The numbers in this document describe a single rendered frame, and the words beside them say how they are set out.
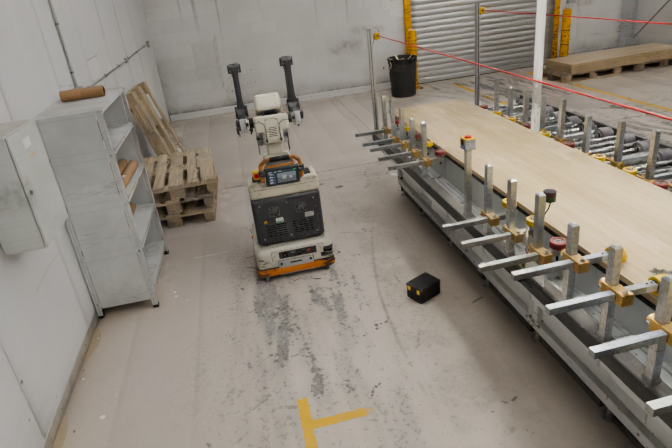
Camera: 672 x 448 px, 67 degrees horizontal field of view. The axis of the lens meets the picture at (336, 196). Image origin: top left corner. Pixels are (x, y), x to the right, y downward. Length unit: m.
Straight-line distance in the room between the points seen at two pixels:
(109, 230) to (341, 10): 7.20
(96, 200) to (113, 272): 0.58
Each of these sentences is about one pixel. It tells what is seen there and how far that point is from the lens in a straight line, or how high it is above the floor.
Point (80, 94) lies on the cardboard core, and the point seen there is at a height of 1.59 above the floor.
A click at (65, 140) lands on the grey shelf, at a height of 1.39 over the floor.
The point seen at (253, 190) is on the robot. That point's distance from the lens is 3.86.
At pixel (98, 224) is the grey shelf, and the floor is 0.76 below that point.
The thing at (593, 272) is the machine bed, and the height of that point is 0.77.
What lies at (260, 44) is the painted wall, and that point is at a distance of 9.94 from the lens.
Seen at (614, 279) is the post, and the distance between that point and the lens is 2.26.
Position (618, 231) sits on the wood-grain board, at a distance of 2.84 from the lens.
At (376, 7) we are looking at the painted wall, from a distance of 10.30.
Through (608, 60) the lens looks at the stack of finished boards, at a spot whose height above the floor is 0.29.
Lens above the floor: 2.18
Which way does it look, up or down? 23 degrees down
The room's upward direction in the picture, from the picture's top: 7 degrees counter-clockwise
